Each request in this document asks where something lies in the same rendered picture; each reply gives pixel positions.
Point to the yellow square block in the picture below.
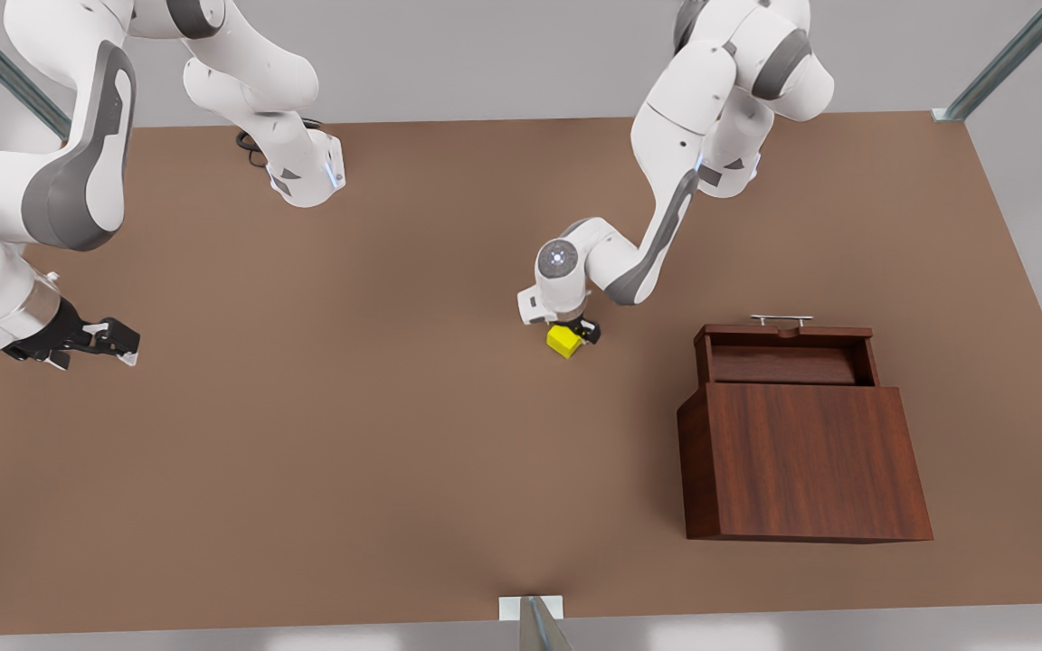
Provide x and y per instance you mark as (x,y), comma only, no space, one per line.
(564,342)

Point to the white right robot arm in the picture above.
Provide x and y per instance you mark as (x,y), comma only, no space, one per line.
(78,163)

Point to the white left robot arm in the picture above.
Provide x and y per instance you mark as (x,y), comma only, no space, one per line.
(684,127)

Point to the silver frame post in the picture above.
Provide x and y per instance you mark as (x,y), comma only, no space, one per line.
(535,624)
(1005,59)
(5,68)

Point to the dark wooden cabinet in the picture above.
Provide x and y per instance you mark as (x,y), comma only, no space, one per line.
(801,461)

